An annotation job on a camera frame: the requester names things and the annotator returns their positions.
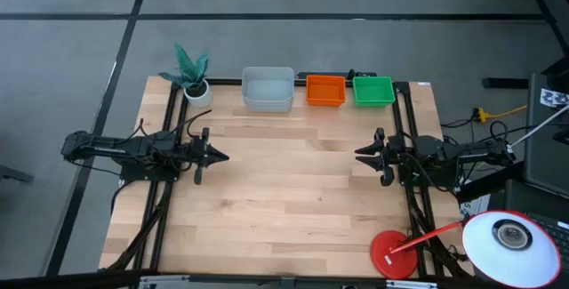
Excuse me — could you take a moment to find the green plastic basket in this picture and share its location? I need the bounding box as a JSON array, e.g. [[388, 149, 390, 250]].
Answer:
[[352, 76, 397, 108]]

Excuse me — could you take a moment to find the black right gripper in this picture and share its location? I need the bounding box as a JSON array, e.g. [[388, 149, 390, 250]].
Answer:
[[354, 127, 401, 188]]

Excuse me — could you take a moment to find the black frame rail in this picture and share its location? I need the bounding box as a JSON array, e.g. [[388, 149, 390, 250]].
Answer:
[[393, 80, 475, 279], [100, 79, 190, 277]]

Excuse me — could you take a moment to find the black right frame rail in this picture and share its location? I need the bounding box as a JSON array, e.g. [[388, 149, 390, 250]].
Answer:
[[393, 80, 475, 279]]

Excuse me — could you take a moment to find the yellow extension socket cord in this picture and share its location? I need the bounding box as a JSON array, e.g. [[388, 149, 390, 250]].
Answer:
[[472, 104, 529, 124]]

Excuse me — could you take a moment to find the black metal floor bar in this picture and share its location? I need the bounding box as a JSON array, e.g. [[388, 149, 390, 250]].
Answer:
[[0, 164, 35, 184], [483, 76, 533, 90]]

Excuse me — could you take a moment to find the green plant in white pot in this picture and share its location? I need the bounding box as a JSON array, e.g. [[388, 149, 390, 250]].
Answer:
[[158, 42, 213, 108]]

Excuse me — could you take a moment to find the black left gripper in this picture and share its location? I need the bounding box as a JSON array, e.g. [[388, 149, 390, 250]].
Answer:
[[188, 127, 230, 186]]

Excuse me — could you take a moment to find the white rod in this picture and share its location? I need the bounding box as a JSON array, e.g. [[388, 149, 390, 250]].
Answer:
[[509, 104, 569, 149]]

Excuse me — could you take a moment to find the white plastic basket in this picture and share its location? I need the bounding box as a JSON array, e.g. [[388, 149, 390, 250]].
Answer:
[[244, 105, 293, 114], [243, 100, 294, 108], [242, 66, 295, 103]]

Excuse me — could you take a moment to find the black laptop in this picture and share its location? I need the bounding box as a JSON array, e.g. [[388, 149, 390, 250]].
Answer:
[[526, 212, 569, 277]]

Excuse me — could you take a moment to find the dark grey side desk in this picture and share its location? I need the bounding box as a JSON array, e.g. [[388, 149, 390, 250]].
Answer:
[[523, 71, 569, 200]]

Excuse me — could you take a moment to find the printed marker sheet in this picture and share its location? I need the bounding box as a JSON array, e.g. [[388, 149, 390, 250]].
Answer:
[[539, 87, 569, 108]]

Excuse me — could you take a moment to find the black left frame rail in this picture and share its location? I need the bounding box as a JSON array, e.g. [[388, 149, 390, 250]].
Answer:
[[100, 79, 190, 277]]

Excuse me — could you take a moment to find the red desk lamp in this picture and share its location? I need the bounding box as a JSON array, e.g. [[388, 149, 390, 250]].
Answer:
[[370, 210, 563, 289]]

